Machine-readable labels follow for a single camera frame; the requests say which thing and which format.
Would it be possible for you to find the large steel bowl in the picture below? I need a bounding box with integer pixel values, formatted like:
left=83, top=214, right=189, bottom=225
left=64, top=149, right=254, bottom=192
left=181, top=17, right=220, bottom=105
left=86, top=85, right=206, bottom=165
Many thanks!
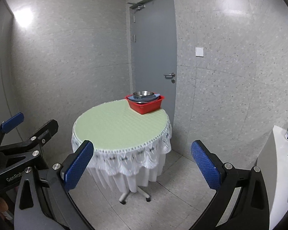
left=129, top=94, right=159, bottom=103

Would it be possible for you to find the small steel bowl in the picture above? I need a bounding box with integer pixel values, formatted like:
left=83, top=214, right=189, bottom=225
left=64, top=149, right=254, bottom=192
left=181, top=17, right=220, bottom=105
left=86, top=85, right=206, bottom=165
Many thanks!
left=132, top=90, right=154, bottom=99

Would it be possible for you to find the blue plastic plate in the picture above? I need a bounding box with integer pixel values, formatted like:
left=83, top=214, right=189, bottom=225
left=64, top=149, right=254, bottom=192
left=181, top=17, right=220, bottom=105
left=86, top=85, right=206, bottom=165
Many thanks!
left=127, top=90, right=159, bottom=102

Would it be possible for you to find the person's left hand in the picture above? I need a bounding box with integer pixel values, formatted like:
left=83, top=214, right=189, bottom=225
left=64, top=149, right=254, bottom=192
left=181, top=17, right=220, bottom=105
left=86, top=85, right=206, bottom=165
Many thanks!
left=0, top=197, right=14, bottom=223

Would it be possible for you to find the white counter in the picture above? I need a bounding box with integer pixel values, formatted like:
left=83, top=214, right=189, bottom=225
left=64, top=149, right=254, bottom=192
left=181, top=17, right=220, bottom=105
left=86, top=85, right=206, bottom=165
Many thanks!
left=257, top=126, right=288, bottom=229

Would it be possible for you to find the white table base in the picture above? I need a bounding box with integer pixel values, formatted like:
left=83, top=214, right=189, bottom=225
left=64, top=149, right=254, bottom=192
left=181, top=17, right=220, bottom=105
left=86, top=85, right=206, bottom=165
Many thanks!
left=118, top=186, right=151, bottom=205

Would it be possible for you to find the green checkered tablecloth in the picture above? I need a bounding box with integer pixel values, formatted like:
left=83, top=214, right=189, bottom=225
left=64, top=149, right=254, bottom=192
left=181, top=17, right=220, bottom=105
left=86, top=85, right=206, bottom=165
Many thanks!
left=72, top=99, right=172, bottom=193

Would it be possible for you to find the red plastic basin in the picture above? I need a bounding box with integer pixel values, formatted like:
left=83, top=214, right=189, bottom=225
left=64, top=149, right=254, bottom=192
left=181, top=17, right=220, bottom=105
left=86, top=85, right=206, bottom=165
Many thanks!
left=125, top=95, right=165, bottom=115

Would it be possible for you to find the grey door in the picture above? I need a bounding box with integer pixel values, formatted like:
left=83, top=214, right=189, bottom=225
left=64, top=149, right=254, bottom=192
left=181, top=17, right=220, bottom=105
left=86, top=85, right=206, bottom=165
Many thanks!
left=131, top=0, right=177, bottom=121

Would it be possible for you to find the door closer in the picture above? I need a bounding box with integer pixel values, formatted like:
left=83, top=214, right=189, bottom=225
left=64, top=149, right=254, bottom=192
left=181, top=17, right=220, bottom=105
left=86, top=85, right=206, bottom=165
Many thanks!
left=127, top=2, right=146, bottom=11

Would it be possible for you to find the metal door handle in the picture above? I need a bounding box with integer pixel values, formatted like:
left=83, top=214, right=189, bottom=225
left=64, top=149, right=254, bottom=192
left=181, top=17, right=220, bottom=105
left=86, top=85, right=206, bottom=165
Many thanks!
left=163, top=73, right=176, bottom=84

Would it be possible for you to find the white light switch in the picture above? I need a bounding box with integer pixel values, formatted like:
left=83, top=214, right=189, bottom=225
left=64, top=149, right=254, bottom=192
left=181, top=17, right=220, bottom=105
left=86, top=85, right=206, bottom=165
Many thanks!
left=195, top=47, right=204, bottom=58

